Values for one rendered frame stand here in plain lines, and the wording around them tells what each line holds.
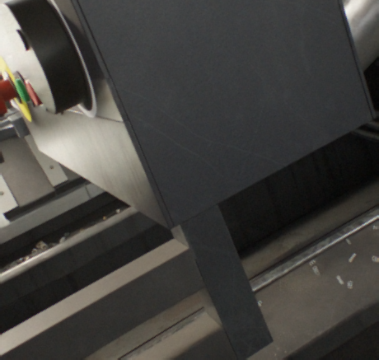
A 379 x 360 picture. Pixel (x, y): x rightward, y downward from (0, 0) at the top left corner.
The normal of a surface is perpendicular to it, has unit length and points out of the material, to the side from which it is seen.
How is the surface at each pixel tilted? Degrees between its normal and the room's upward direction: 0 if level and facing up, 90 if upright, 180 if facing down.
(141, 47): 88
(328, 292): 0
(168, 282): 86
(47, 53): 84
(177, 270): 86
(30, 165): 45
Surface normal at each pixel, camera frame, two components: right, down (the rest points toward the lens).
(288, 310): -0.35, -0.88
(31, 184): 0.04, -0.51
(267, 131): 0.39, 0.13
